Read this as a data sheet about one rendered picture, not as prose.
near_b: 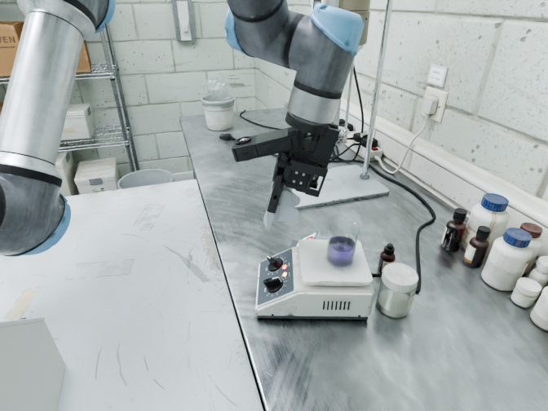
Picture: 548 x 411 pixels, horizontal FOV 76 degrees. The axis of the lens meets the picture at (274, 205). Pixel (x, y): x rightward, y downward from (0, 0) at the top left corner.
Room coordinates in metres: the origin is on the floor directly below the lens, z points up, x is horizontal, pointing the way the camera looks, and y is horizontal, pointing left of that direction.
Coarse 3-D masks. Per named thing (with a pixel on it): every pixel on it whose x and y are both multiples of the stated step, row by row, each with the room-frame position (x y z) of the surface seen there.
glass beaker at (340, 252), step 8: (328, 224) 0.50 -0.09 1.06; (336, 224) 0.51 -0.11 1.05; (344, 224) 0.51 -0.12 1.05; (352, 224) 0.50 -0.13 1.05; (328, 232) 0.49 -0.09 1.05; (336, 232) 0.51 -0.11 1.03; (344, 232) 0.51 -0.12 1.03; (352, 232) 0.50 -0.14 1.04; (328, 240) 0.48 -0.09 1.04; (336, 240) 0.47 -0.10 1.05; (344, 240) 0.46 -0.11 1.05; (352, 240) 0.47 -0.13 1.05; (328, 248) 0.48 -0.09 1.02; (336, 248) 0.46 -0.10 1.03; (344, 248) 0.46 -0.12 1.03; (352, 248) 0.47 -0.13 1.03; (328, 256) 0.48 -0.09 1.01; (336, 256) 0.46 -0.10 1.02; (344, 256) 0.46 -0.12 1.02; (352, 256) 0.47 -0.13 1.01; (336, 264) 0.46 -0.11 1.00; (344, 264) 0.46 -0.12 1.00; (352, 264) 0.47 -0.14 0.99
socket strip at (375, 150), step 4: (352, 132) 1.31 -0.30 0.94; (348, 136) 1.27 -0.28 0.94; (352, 136) 1.26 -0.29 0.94; (348, 140) 1.26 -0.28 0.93; (352, 140) 1.23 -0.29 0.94; (348, 144) 1.26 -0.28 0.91; (352, 148) 1.22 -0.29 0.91; (356, 148) 1.20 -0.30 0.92; (360, 148) 1.17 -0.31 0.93; (364, 148) 1.15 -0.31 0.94; (372, 148) 1.14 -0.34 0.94; (376, 148) 1.14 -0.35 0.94; (380, 148) 1.15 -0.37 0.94; (360, 152) 1.17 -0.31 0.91; (364, 152) 1.15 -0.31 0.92; (372, 152) 1.12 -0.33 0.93; (376, 152) 1.13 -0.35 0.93; (380, 152) 1.13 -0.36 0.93; (360, 156) 1.17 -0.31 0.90; (364, 156) 1.15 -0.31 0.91; (372, 156) 1.12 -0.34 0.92; (380, 156) 1.13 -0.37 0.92; (372, 160) 1.12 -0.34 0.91; (376, 160) 1.13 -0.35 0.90
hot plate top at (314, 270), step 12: (300, 240) 0.55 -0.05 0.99; (312, 240) 0.55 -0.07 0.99; (324, 240) 0.55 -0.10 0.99; (300, 252) 0.51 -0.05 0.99; (312, 252) 0.51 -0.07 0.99; (324, 252) 0.51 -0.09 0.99; (360, 252) 0.51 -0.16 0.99; (300, 264) 0.48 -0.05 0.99; (312, 264) 0.48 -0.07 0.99; (324, 264) 0.48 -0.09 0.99; (360, 264) 0.48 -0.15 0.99; (300, 276) 0.45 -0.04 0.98; (312, 276) 0.45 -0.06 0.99; (324, 276) 0.45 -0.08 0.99; (336, 276) 0.45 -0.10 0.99; (348, 276) 0.45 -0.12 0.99; (360, 276) 0.45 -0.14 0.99; (372, 276) 0.45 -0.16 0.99
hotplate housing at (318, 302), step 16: (272, 256) 0.55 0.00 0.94; (304, 288) 0.44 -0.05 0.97; (320, 288) 0.44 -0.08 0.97; (336, 288) 0.44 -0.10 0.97; (352, 288) 0.44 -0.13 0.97; (368, 288) 0.44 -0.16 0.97; (256, 304) 0.45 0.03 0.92; (272, 304) 0.43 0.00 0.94; (288, 304) 0.43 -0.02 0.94; (304, 304) 0.43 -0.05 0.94; (320, 304) 0.43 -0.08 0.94; (336, 304) 0.43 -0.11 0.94; (352, 304) 0.43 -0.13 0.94; (368, 304) 0.43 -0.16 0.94
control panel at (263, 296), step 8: (280, 256) 0.54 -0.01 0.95; (288, 256) 0.53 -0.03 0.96; (264, 264) 0.54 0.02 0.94; (288, 264) 0.51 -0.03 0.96; (264, 272) 0.52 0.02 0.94; (272, 272) 0.50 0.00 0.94; (280, 272) 0.50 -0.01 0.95; (288, 272) 0.49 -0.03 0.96; (288, 280) 0.47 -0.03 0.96; (264, 288) 0.47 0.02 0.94; (288, 288) 0.45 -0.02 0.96; (264, 296) 0.45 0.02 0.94; (272, 296) 0.44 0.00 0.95; (280, 296) 0.44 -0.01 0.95
